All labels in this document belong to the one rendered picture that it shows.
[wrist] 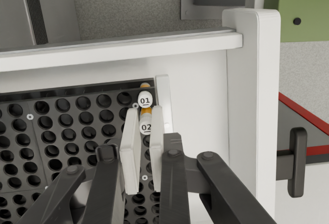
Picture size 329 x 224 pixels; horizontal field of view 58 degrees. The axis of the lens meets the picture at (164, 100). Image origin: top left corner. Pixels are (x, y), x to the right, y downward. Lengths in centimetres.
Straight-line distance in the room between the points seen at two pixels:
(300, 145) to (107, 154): 19
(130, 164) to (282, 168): 17
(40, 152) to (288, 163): 23
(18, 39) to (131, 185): 48
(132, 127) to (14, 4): 47
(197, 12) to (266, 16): 92
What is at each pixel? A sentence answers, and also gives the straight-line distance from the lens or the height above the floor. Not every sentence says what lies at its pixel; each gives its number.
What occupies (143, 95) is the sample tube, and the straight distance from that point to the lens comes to 25.
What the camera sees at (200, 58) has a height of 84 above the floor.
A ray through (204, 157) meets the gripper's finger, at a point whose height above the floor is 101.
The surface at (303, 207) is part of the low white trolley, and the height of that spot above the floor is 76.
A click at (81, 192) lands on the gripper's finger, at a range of 17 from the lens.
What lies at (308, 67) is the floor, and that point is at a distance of 134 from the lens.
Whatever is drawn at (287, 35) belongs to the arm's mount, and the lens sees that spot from 38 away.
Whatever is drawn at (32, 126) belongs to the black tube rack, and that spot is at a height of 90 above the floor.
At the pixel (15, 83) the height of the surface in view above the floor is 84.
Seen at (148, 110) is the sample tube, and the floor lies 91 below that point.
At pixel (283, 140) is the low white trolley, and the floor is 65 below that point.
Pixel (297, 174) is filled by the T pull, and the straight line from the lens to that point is 32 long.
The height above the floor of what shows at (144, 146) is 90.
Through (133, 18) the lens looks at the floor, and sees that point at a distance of 115.
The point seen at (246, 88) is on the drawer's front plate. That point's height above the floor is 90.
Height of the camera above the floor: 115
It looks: 72 degrees down
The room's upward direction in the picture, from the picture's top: 169 degrees clockwise
